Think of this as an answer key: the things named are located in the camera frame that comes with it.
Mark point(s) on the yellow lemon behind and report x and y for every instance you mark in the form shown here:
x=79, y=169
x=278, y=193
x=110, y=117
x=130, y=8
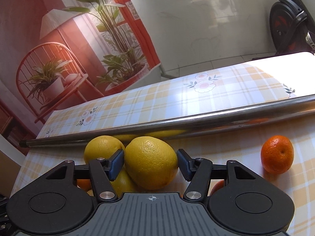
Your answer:
x=102, y=147

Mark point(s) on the plaid floral tablecloth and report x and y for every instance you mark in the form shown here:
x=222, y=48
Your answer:
x=268, y=205

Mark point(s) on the printed room backdrop banner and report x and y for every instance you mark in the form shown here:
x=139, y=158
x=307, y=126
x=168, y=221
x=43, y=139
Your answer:
x=24, y=25

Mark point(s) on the long metal pole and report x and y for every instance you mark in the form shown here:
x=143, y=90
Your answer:
x=195, y=125

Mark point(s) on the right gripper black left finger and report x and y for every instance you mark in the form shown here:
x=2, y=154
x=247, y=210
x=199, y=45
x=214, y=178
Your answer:
x=62, y=179

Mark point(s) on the orange tangerine under gripper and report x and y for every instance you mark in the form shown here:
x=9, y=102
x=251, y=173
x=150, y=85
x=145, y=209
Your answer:
x=84, y=184

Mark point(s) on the small orange tangerine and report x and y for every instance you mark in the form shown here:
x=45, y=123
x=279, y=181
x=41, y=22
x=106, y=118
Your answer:
x=277, y=155

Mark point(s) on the large yellow lemon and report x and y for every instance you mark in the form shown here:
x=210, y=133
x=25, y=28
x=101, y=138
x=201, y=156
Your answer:
x=150, y=162

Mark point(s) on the yellow fruit under gripper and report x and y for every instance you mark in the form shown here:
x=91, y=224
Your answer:
x=123, y=184

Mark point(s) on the backdrop metal stand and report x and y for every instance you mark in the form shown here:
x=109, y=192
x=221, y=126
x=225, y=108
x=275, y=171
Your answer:
x=164, y=74

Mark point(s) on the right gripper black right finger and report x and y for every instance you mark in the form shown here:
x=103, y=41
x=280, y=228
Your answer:
x=200, y=171

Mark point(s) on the black exercise bike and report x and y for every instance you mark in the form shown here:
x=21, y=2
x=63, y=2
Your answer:
x=291, y=27

